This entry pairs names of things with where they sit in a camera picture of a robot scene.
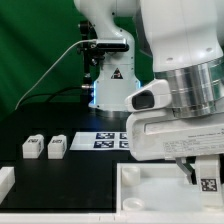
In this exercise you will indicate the white marker sheet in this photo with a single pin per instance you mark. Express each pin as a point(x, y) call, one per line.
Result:
point(89, 141)

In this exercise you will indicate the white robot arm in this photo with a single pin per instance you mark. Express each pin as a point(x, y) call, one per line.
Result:
point(164, 65)

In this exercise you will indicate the black camera stand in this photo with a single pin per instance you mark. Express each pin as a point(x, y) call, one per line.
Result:
point(87, 32)

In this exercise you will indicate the white left obstacle block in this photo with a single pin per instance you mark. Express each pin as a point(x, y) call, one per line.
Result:
point(7, 180)

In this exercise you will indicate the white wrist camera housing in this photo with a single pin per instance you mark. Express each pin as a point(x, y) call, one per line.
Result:
point(155, 95)

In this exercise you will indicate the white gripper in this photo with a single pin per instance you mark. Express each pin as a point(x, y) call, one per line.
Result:
point(157, 134)

